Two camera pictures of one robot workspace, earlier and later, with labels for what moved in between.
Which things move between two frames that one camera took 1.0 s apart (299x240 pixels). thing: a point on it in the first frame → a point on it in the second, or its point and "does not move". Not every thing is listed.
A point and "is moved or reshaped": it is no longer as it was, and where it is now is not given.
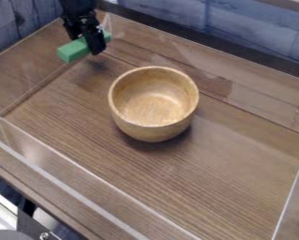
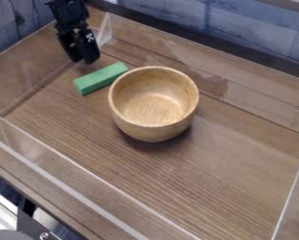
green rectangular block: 77,49 is moved or reshaped
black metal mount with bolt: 31,227 does not move
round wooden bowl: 153,100 does not move
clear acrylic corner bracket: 109,23 does not move
